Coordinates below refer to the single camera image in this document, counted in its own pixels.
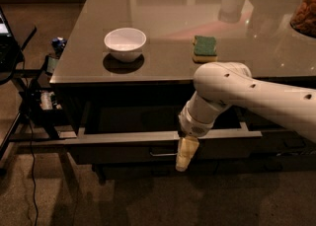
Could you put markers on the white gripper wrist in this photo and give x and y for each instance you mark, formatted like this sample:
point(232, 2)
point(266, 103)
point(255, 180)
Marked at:
point(194, 126)

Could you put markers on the drawer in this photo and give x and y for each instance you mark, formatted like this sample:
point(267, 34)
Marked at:
point(151, 134)
point(281, 142)
point(275, 164)
point(151, 170)

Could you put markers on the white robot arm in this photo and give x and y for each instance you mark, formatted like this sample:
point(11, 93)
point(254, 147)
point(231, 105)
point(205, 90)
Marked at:
point(221, 85)

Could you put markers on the dark drawer cabinet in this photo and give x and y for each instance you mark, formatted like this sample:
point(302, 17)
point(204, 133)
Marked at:
point(254, 32)

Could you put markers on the green yellow sponge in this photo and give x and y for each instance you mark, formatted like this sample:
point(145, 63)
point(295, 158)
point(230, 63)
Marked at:
point(204, 49)

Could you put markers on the white bowl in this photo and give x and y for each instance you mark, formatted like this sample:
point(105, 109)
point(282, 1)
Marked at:
point(125, 44)

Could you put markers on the black side table stand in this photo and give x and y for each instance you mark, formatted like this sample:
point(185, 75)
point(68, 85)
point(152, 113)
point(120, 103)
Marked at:
point(32, 122)

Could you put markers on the blue capped bottle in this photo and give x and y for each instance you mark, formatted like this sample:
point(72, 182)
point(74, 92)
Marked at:
point(58, 45)

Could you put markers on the glass jar of snacks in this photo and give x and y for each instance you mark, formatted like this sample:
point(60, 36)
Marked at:
point(304, 18)

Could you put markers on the laptop computer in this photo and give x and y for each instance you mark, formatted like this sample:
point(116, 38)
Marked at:
point(9, 49)

